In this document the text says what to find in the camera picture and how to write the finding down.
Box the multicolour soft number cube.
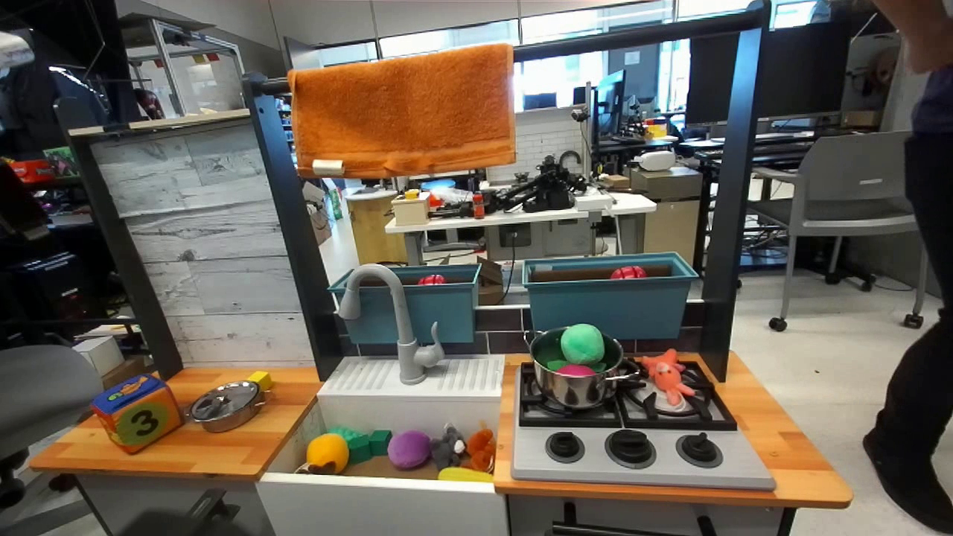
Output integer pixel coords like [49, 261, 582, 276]
[89, 370, 187, 456]

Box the white toy sink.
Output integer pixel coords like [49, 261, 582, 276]
[257, 355, 512, 536]

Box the small white box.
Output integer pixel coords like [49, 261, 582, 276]
[387, 188, 433, 228]

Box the grey toy faucet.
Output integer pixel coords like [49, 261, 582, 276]
[339, 261, 450, 386]

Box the black device on table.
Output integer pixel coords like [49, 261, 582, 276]
[502, 148, 592, 215]

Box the green ball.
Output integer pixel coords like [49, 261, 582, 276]
[558, 322, 609, 367]

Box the large teal plastic bin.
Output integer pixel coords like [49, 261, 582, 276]
[518, 250, 700, 343]

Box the white background table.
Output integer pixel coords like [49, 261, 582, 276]
[383, 191, 661, 270]

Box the steel cooking pot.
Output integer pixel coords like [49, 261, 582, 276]
[527, 328, 651, 410]

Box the orange towel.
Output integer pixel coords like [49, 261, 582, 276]
[286, 42, 518, 182]

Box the orange plush toy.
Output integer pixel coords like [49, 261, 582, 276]
[464, 425, 502, 472]

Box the grey plush toy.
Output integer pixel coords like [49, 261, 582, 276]
[429, 425, 472, 469]

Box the yellow toy banana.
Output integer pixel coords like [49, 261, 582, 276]
[435, 465, 499, 484]

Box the green plush toy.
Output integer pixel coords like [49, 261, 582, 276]
[330, 425, 397, 465]

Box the red plush lobster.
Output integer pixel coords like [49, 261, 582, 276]
[636, 346, 703, 410]

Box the grey toy stove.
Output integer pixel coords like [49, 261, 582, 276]
[512, 355, 777, 493]

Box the yellow plush toy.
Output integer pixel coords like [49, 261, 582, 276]
[301, 431, 353, 475]

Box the grey wood-look panel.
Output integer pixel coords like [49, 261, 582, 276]
[88, 118, 323, 373]

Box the small silver metal bowl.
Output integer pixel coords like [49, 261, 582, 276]
[184, 377, 268, 434]

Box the black monitor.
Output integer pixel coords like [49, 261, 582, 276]
[682, 17, 847, 128]

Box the grey chair on casters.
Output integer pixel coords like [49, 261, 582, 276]
[762, 128, 935, 332]

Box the dark grey padded chair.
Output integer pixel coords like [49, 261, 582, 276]
[0, 343, 106, 515]

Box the person in dark clothes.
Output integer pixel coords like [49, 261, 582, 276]
[862, 0, 953, 533]

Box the black metal frame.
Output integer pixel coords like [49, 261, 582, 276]
[243, 0, 773, 383]

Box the black slanted post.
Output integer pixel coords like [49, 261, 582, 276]
[70, 136, 187, 380]

